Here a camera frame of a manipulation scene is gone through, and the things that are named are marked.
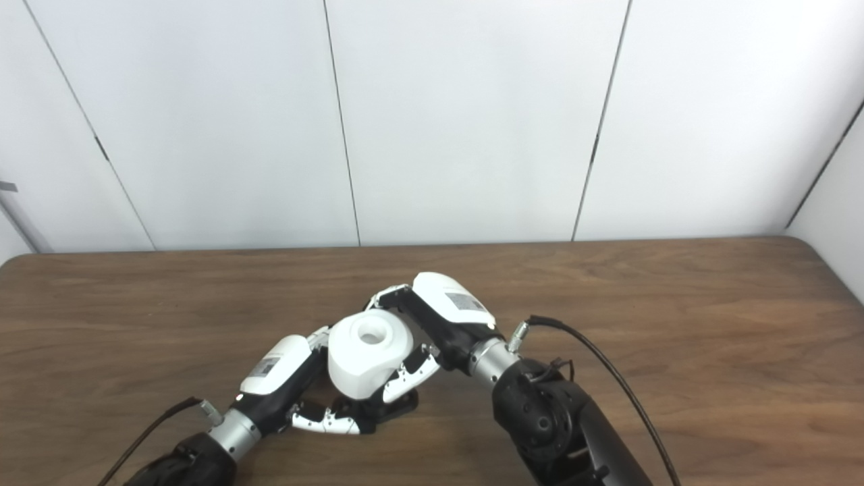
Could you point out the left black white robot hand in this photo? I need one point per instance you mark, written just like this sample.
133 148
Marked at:
277 371

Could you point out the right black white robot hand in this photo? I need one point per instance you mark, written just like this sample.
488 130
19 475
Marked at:
449 314

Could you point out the round white plastic piece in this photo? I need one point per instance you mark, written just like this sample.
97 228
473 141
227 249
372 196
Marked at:
361 361

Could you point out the black flanged holder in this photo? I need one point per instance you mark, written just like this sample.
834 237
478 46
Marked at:
401 407

